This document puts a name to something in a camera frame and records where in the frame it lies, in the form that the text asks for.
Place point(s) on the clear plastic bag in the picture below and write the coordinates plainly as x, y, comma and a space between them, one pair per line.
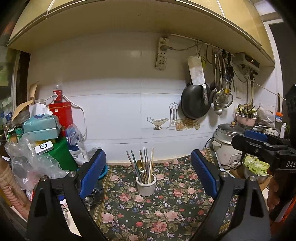
28, 167

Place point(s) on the blue white plastic bag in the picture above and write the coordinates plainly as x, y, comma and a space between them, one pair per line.
76, 146

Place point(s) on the red box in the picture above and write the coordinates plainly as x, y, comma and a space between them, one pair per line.
63, 111

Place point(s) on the black frying pan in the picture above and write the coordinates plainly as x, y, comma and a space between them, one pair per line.
195, 102

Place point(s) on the dark brown chopstick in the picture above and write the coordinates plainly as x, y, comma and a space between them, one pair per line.
133, 166

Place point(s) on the metal skimmer ladle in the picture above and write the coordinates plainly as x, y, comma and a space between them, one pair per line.
220, 99

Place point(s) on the red cap bottle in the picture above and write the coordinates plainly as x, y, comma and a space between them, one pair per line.
57, 94

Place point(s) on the floral dark green mat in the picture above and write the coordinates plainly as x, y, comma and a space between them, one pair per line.
174, 211

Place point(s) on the white power strip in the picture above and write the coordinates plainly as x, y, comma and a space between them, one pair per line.
161, 58

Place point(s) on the steel cleaver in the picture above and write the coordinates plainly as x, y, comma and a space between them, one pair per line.
197, 75

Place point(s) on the white rice cooker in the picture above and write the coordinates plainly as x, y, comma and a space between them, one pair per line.
228, 157

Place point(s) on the blue bowl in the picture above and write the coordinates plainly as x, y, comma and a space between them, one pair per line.
104, 172

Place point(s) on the dark grey chopstick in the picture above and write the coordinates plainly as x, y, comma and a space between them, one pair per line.
146, 164

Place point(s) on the brown wooden chopstick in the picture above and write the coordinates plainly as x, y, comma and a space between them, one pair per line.
150, 166

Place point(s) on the white ceramic utensil cup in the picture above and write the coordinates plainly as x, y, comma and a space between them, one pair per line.
146, 189

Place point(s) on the metal bowl with lettuce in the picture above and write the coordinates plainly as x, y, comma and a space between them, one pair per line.
252, 166

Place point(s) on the green box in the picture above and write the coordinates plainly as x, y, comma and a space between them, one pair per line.
61, 153

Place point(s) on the teal tissue pack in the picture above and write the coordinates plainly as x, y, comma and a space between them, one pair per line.
42, 124

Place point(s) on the white wall box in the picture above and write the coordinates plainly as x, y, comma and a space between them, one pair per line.
244, 59

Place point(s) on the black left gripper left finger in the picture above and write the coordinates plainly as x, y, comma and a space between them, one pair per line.
46, 219

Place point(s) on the gold metal spoon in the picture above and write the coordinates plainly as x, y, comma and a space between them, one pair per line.
141, 170

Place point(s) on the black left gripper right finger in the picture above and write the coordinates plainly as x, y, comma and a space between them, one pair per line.
250, 220

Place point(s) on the pink utensil pot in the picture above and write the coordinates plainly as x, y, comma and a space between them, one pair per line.
245, 121

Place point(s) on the silver metal chopstick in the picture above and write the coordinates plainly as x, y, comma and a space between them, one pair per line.
135, 165

